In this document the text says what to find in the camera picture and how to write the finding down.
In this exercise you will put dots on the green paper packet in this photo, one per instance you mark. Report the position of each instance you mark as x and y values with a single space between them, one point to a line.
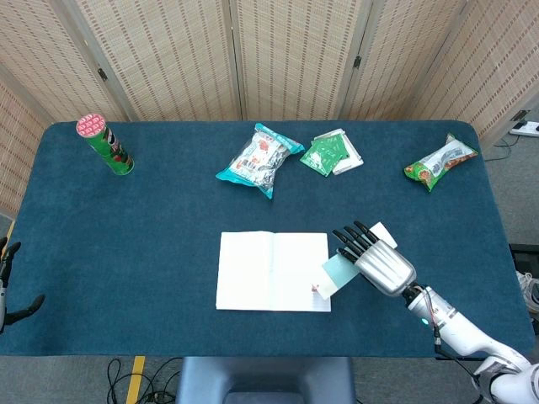
324 153

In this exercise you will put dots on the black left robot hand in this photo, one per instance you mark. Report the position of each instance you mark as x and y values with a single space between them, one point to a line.
25 309

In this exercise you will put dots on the black equipment box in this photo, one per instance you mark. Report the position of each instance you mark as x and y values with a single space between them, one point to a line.
526 256

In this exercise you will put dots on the dark teal table cloth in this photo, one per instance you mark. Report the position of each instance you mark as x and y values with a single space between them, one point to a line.
126 252

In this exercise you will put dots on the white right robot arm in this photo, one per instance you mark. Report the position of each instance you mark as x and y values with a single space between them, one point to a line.
463 332

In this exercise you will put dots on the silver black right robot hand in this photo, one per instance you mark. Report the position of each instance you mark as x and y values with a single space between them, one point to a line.
387 265

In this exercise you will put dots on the woven bamboo folding screen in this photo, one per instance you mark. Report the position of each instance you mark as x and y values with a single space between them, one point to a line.
168 63

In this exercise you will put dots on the white plastic frame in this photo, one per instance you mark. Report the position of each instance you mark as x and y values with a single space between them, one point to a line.
353 162

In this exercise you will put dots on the teal cream bookmark pink tassel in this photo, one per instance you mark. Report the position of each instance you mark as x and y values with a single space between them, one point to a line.
341 273

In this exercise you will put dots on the white notebook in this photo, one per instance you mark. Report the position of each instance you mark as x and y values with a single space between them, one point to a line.
252 273

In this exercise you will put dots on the dark metal screen hinge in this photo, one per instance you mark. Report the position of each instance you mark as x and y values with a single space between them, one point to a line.
357 62
102 74
520 115

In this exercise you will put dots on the white power strip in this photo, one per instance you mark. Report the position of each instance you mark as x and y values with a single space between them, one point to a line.
526 127

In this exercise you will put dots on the teal silver snack bag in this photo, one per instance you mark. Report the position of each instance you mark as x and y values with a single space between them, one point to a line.
257 162

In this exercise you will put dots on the green noodle snack bag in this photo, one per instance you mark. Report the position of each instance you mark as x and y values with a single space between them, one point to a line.
438 164

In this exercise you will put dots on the white sneaker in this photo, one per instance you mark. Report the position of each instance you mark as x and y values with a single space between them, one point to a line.
531 294

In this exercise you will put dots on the green Pringles can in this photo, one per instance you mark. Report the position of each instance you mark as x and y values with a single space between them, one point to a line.
111 149

